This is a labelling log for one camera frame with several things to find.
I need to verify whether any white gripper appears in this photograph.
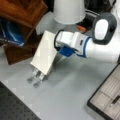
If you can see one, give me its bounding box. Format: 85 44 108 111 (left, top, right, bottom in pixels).
54 30 87 53

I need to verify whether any white notepad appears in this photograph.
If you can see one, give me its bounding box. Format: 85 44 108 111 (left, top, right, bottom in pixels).
31 31 57 75

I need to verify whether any black pen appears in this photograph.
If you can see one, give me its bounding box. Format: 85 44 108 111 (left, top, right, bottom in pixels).
110 95 120 106

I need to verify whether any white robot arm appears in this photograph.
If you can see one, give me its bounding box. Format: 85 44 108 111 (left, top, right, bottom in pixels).
54 13 120 63

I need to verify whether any orange small object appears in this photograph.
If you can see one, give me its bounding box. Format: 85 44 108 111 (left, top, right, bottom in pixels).
78 26 86 32

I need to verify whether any black compartment tray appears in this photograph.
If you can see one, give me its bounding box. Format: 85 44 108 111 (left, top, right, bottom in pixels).
87 64 120 120

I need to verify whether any blue book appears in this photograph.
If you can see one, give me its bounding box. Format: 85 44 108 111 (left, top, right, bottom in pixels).
0 19 24 46

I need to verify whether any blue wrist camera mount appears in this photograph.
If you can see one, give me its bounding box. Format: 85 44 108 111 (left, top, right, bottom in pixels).
59 47 75 57

